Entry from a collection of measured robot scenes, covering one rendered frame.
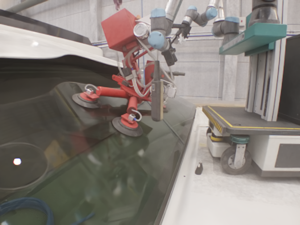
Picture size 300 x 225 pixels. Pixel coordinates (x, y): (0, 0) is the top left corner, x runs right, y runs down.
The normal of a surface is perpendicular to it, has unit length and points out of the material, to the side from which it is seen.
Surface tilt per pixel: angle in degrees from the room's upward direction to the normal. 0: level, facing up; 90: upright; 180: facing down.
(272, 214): 5
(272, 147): 90
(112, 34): 90
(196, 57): 90
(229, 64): 90
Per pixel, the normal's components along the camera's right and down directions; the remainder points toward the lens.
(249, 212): -0.03, -0.96
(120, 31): -0.33, 0.20
